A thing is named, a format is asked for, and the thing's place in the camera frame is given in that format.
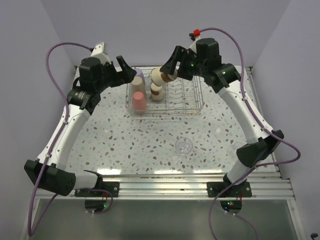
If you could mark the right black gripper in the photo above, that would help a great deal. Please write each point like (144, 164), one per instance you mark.
(180, 54)

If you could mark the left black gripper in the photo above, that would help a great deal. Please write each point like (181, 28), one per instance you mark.
(121, 77)

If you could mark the beige plastic cup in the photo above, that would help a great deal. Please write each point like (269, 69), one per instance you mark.
(137, 85)

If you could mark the purple plastic cup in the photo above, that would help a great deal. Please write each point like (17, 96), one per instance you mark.
(139, 73)

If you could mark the steel cup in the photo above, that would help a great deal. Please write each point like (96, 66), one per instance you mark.
(157, 92)
(160, 78)

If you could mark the red plastic cup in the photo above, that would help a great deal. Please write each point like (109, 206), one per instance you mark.
(139, 101)

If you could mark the clear glass cup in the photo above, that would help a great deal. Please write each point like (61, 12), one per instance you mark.
(237, 145)
(183, 146)

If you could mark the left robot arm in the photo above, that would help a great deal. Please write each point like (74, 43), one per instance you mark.
(48, 170)

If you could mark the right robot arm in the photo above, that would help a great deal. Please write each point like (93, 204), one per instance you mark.
(261, 138)

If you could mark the wire dish rack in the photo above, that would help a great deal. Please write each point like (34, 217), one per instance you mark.
(181, 97)

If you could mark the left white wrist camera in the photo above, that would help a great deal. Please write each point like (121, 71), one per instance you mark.
(100, 51)

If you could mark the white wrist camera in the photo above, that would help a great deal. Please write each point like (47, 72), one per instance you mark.
(100, 51)
(194, 36)

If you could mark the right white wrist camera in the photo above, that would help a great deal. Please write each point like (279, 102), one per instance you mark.
(194, 36)

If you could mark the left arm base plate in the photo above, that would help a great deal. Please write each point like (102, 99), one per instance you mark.
(106, 189)

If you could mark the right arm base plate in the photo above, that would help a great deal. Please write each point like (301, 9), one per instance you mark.
(217, 189)

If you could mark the aluminium front rail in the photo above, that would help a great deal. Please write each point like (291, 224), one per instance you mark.
(263, 185)

